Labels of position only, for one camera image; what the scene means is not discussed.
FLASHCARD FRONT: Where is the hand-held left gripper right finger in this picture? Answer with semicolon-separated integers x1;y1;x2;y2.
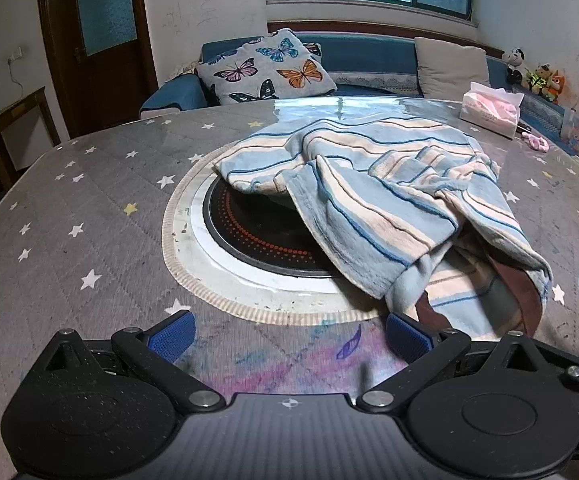
355;311;579;411

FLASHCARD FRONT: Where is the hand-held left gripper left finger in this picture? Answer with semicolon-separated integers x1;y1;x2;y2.
32;310;225;413

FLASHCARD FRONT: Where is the orange plush toy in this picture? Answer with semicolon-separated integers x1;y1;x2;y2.
544;72;567;103

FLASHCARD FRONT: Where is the grey star-print tablecloth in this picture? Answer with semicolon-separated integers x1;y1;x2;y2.
0;95;579;480

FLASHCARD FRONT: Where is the yellow plush toy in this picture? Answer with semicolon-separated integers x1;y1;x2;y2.
524;64;553;96

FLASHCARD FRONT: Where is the wooden side table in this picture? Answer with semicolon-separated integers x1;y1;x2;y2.
0;86;62;231

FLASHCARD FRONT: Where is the dark wooden door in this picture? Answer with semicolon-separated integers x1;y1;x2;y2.
36;0;159;138

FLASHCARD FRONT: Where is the blue sofa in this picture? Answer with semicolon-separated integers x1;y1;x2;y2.
139;20;570;121

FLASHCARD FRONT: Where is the black round induction cooktop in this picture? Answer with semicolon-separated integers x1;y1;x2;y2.
202;177;343;279

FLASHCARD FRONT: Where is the panda plush toy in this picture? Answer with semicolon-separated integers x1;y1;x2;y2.
502;47;527;86

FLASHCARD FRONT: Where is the blue cream striped garment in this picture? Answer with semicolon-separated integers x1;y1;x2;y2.
212;116;554;343

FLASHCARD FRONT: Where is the butterfly print cushion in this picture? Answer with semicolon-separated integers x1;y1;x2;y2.
195;28;339;106

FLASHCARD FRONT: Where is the beige cushion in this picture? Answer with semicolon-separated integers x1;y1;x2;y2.
414;36;491;99

